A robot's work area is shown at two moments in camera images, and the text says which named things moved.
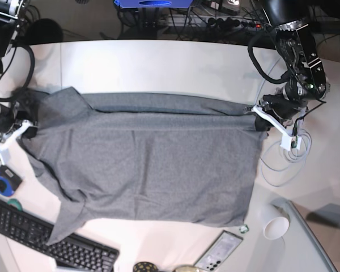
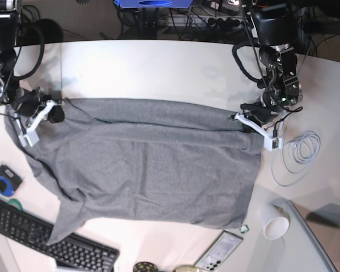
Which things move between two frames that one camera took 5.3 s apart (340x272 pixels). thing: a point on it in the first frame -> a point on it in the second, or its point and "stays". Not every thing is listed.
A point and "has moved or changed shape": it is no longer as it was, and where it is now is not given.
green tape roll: (15, 203) stays
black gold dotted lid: (144, 267) stays
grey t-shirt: (182, 158) has moved or changed shape
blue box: (153, 3) stays
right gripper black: (283, 109) -> (259, 112)
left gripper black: (6, 122) -> (26, 103)
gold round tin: (186, 268) stays
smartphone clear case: (217, 255) stays
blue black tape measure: (5, 181) stays
